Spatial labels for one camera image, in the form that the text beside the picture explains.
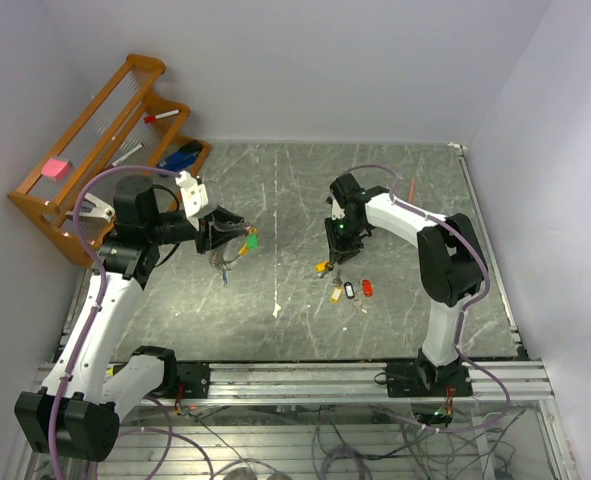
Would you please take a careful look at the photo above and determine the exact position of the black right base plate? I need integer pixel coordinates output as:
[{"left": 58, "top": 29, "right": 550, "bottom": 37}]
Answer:
[{"left": 374, "top": 360, "right": 473, "bottom": 398}]

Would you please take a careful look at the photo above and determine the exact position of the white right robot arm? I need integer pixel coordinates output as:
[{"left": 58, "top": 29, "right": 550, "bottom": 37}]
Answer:
[{"left": 320, "top": 173, "right": 489, "bottom": 396}]

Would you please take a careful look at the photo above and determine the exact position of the orange key tag with key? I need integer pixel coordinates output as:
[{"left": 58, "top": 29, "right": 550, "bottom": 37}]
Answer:
[{"left": 315, "top": 261, "right": 334, "bottom": 279}]

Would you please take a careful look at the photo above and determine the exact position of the aluminium mounting rail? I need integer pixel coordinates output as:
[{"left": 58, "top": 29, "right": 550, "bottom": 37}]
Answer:
[{"left": 26, "top": 361, "right": 556, "bottom": 404}]

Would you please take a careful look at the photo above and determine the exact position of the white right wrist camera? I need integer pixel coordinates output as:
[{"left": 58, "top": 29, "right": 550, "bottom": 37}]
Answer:
[{"left": 328, "top": 197, "right": 345, "bottom": 220}]

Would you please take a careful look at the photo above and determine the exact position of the green key tag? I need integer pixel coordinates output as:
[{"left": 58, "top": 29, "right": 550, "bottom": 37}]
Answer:
[{"left": 246, "top": 234, "right": 258, "bottom": 249}]

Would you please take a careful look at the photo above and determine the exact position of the blue stapler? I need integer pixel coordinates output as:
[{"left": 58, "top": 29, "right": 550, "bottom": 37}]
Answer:
[{"left": 156, "top": 140, "right": 203, "bottom": 172}]

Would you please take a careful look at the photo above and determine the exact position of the red capped marker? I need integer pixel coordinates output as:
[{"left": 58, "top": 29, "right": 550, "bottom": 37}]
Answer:
[{"left": 144, "top": 109, "right": 180, "bottom": 124}]

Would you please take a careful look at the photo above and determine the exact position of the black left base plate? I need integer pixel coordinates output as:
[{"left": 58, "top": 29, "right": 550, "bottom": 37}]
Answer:
[{"left": 176, "top": 362, "right": 211, "bottom": 399}]

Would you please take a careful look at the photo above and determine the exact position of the black key tag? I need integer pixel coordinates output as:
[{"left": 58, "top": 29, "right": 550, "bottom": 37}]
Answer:
[{"left": 343, "top": 282, "right": 356, "bottom": 299}]

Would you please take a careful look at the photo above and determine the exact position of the bare metal key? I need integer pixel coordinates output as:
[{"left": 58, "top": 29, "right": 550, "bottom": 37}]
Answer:
[{"left": 351, "top": 298, "right": 367, "bottom": 314}]

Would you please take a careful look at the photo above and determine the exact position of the yellow key tag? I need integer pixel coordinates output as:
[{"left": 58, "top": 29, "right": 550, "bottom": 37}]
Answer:
[{"left": 330, "top": 283, "right": 343, "bottom": 304}]

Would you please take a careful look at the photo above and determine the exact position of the white marker pen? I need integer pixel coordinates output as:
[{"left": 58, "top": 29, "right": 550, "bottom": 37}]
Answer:
[{"left": 111, "top": 143, "right": 143, "bottom": 167}]

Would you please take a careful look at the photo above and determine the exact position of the pink eraser block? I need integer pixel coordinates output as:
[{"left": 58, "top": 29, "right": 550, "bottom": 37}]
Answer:
[{"left": 41, "top": 157, "right": 73, "bottom": 181}]

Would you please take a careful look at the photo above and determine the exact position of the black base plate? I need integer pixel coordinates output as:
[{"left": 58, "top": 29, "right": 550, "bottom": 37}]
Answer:
[
  {"left": 374, "top": 360, "right": 473, "bottom": 398},
  {"left": 176, "top": 362, "right": 211, "bottom": 399}
]

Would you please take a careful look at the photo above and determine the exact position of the wooden tiered rack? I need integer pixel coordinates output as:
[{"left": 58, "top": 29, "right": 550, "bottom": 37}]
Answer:
[{"left": 7, "top": 54, "right": 193, "bottom": 267}]

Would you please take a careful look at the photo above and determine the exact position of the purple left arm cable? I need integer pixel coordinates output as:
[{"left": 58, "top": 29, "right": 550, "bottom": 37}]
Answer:
[{"left": 46, "top": 166, "right": 211, "bottom": 480}]

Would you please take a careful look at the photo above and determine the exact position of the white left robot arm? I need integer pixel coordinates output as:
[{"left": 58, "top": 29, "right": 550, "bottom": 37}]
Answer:
[{"left": 14, "top": 171, "right": 251, "bottom": 462}]

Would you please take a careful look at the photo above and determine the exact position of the white binder clip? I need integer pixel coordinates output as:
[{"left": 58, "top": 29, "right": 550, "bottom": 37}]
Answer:
[{"left": 79, "top": 193, "right": 114, "bottom": 222}]

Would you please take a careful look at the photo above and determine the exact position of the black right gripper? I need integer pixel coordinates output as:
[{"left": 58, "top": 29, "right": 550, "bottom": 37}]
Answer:
[{"left": 324, "top": 215, "right": 366, "bottom": 264}]

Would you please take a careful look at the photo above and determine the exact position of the red key tag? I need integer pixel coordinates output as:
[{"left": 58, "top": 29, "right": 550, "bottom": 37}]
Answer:
[{"left": 361, "top": 279, "right": 373, "bottom": 297}]

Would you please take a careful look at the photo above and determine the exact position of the yellow handled chain keyring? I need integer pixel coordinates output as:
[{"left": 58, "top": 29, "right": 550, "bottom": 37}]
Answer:
[{"left": 208, "top": 222, "right": 259, "bottom": 273}]

